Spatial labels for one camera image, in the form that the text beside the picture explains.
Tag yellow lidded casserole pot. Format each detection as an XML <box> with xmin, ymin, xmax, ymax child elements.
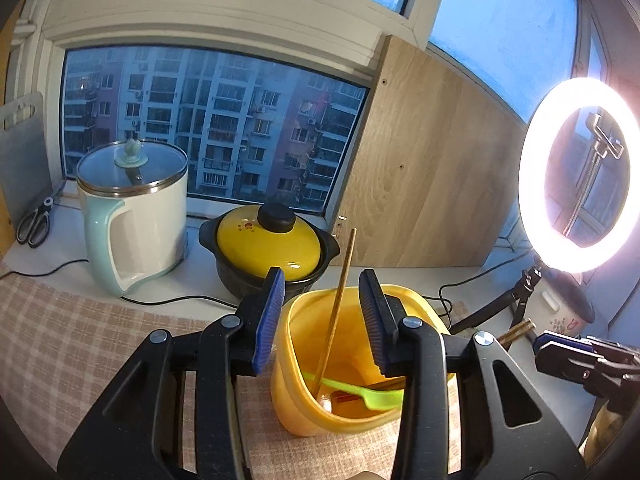
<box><xmin>198</xmin><ymin>203</ymin><xmax>340</xmax><ymax>300</ymax></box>

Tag ring light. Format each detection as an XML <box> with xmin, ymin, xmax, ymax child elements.
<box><xmin>518</xmin><ymin>77</ymin><xmax>639</xmax><ymax>273</ymax></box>

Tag yellow plastic utensil holder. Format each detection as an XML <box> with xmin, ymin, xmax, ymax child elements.
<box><xmin>269</xmin><ymin>283</ymin><xmax>454</xmax><ymax>438</ymax></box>

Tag white electric kettle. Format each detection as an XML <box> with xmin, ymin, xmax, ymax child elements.
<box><xmin>76</xmin><ymin>139</ymin><xmax>189</xmax><ymax>297</ymax></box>

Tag checkered table mat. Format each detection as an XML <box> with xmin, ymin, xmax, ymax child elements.
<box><xmin>1</xmin><ymin>274</ymin><xmax>399</xmax><ymax>479</ymax></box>

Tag phone clamp holder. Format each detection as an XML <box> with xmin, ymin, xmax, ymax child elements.
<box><xmin>586</xmin><ymin>112</ymin><xmax>625</xmax><ymax>160</ymax></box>

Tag thin wooden chopstick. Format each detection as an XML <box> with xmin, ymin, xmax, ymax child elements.
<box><xmin>310</xmin><ymin>228</ymin><xmax>358</xmax><ymax>399</ymax></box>

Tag black scissors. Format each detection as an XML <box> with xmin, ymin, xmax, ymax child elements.
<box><xmin>15</xmin><ymin>179</ymin><xmax>66</xmax><ymax>249</ymax></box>

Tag light wooden board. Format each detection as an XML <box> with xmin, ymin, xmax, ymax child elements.
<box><xmin>335</xmin><ymin>36</ymin><xmax>525</xmax><ymax>268</ymax></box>

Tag right hand in glove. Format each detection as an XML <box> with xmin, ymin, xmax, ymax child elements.
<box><xmin>579</xmin><ymin>401</ymin><xmax>624</xmax><ymax>467</ymax></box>

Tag grey cutting board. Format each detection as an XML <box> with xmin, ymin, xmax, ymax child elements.
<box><xmin>0</xmin><ymin>91</ymin><xmax>52</xmax><ymax>230</ymax></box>

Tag green plastic spoon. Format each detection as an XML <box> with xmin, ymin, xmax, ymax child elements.
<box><xmin>319</xmin><ymin>378</ymin><xmax>406</xmax><ymax>412</ymax></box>

